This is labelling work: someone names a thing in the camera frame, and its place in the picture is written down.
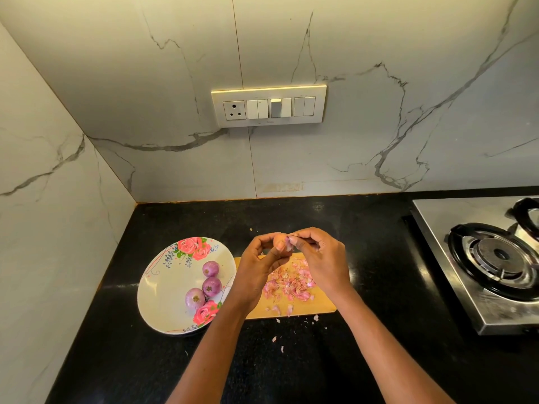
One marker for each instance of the black stove burner grate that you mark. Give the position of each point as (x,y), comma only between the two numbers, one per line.
(493,260)
(527,216)

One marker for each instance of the white floral plate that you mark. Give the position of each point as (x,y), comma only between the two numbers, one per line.
(164,286)

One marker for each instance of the black stone countertop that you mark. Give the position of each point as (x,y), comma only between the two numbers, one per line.
(379,231)

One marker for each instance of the person's left hand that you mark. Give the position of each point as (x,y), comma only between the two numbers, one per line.
(253,275)

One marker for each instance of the person's right hand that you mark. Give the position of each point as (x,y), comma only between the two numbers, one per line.
(324,263)

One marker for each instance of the stainless steel gas stove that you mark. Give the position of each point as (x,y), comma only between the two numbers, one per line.
(432,224)

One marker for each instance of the wooden cutting board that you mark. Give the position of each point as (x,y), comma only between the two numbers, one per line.
(263,311)

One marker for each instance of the person's right forearm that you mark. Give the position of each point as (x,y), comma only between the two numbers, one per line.
(392,353)

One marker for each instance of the small pink onion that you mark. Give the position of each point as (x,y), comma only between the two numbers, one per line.
(210,269)
(282,242)
(211,287)
(195,298)

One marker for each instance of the white wall switch panel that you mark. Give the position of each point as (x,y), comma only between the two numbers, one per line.
(269,106)

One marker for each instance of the person's left forearm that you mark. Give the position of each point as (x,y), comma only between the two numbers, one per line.
(209,362)

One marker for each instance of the pile of onion peels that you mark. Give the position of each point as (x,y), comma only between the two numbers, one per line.
(291,286)

